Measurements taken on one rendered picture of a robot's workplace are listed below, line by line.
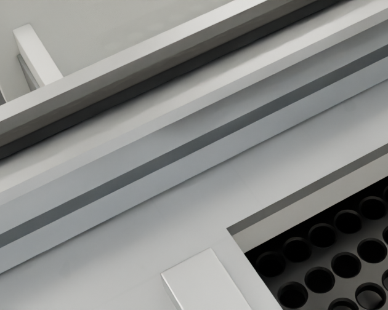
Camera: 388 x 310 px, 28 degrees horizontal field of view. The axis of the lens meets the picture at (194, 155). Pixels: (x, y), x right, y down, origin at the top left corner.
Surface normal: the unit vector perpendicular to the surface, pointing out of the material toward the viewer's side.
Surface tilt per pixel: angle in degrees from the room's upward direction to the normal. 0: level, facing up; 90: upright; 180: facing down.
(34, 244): 90
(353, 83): 90
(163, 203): 0
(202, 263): 0
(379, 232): 0
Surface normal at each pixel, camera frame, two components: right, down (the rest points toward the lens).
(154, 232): -0.09, -0.60
